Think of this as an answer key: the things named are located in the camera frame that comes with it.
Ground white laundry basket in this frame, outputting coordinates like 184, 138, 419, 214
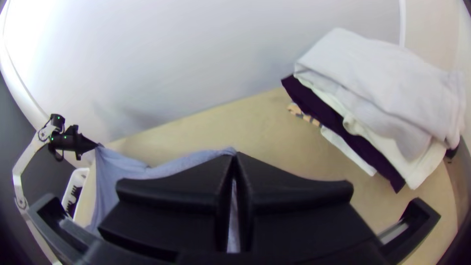
60, 167, 91, 221

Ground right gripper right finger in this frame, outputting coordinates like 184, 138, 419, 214
234, 151, 380, 255

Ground pile of folded clothes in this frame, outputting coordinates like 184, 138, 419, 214
281, 27, 467, 194

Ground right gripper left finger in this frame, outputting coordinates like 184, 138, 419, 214
97, 154, 236, 258

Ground blue t-shirt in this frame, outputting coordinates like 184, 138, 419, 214
86, 146, 242, 255

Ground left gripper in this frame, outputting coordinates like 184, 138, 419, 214
54, 124, 88, 161

